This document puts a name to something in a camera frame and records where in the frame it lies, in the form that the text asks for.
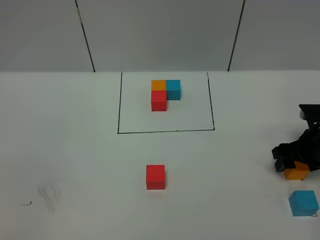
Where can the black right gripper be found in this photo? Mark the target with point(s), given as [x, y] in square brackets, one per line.
[305, 150]

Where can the loose blue block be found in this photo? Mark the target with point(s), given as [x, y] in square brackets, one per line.
[303, 203]

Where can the blue template block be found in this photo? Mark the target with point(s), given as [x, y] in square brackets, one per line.
[173, 89]

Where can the red template block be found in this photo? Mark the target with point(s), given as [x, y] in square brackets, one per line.
[158, 100]

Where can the orange template block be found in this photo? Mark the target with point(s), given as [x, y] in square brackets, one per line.
[158, 85]

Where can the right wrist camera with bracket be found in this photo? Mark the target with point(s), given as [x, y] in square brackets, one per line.
[310, 113]

